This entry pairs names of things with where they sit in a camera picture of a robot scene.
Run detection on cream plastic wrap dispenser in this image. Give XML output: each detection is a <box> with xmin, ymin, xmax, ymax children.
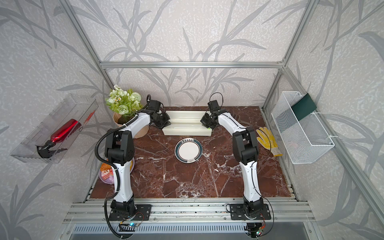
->
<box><xmin>163</xmin><ymin>111</ymin><xmax>212</xmax><ymax>137</ymax></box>

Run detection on white plate green rim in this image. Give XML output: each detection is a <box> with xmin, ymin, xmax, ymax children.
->
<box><xmin>175</xmin><ymin>138</ymin><xmax>203</xmax><ymax>164</ymax></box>

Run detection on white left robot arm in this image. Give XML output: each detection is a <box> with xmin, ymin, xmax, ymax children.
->
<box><xmin>95</xmin><ymin>110</ymin><xmax>171</xmax><ymax>215</ymax></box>

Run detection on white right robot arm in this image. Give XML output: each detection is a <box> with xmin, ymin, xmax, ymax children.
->
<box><xmin>201</xmin><ymin>112</ymin><xmax>264</xmax><ymax>217</ymax></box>

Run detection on purple plate with food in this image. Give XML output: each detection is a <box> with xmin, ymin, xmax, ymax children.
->
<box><xmin>99</xmin><ymin>159</ymin><xmax>135</xmax><ymax>185</ymax></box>

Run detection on brown slotted spatula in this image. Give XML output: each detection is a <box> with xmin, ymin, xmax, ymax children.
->
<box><xmin>232</xmin><ymin>114</ymin><xmax>250</xmax><ymax>126</ymax></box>

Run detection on terracotta flower pot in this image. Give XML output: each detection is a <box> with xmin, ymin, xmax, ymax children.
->
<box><xmin>113</xmin><ymin>113</ymin><xmax>151</xmax><ymax>137</ymax></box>

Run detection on white green artificial flowers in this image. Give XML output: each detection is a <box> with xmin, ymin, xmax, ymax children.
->
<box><xmin>106</xmin><ymin>85</ymin><xmax>143</xmax><ymax>125</ymax></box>

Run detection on yellow rubber glove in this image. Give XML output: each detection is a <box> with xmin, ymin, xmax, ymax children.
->
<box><xmin>256</xmin><ymin>127</ymin><xmax>283</xmax><ymax>157</ymax></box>

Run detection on red spray bottle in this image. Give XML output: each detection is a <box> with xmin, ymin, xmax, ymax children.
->
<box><xmin>37</xmin><ymin>111</ymin><xmax>95</xmax><ymax>159</ymax></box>

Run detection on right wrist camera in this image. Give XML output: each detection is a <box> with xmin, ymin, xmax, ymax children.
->
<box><xmin>208</xmin><ymin>100</ymin><xmax>221</xmax><ymax>113</ymax></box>

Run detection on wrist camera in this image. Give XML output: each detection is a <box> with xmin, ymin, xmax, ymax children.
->
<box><xmin>208</xmin><ymin>100</ymin><xmax>221</xmax><ymax>113</ymax></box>
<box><xmin>147</xmin><ymin>100</ymin><xmax>162</xmax><ymax>113</ymax></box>

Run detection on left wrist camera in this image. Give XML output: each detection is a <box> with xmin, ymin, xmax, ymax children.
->
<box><xmin>147</xmin><ymin>100</ymin><xmax>162</xmax><ymax>113</ymax></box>

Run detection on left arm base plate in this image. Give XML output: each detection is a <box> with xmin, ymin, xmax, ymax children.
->
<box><xmin>109</xmin><ymin>205</ymin><xmax>152</xmax><ymax>221</ymax></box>

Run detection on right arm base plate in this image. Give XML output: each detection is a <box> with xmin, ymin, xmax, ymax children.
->
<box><xmin>229</xmin><ymin>204</ymin><xmax>272</xmax><ymax>221</ymax></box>

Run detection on white wire mesh basket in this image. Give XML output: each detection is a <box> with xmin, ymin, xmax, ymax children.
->
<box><xmin>272</xmin><ymin>91</ymin><xmax>335</xmax><ymax>165</ymax></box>

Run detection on clear wall-mounted plastic bin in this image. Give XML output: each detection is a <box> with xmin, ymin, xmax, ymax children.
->
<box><xmin>10</xmin><ymin>94</ymin><xmax>99</xmax><ymax>164</ymax></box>

